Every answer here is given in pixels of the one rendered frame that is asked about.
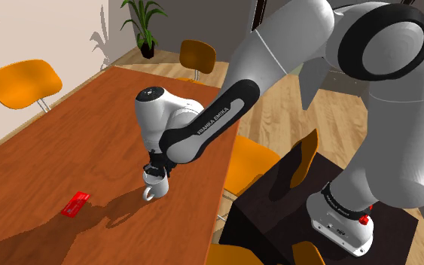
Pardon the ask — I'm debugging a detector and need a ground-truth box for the white mug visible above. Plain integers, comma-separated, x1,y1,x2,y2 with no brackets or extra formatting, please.
142,169,170,203

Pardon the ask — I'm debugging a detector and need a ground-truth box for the brown wooden table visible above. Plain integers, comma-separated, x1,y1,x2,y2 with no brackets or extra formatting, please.
0,65,241,265

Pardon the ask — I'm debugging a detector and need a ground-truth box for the red card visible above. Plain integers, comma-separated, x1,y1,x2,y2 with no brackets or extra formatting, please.
60,190,92,218

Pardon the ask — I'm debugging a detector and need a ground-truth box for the orange chair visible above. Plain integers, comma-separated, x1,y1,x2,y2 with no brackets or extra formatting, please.
205,240,327,265
0,59,64,114
175,38,218,86
217,127,320,223

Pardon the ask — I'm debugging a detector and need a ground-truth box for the dark robot stand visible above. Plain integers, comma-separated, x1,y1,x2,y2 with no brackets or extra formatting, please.
218,151,420,265

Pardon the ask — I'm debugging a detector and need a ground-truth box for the green potted plant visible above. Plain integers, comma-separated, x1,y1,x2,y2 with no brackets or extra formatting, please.
119,0,169,60

